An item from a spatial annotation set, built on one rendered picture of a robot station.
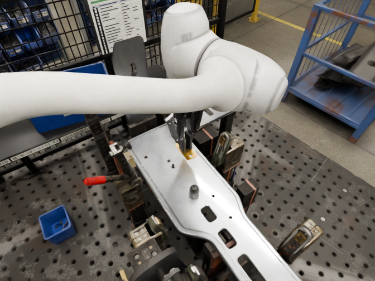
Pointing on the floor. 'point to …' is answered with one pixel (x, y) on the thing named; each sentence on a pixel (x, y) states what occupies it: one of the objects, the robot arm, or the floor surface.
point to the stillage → (338, 72)
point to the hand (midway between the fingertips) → (185, 141)
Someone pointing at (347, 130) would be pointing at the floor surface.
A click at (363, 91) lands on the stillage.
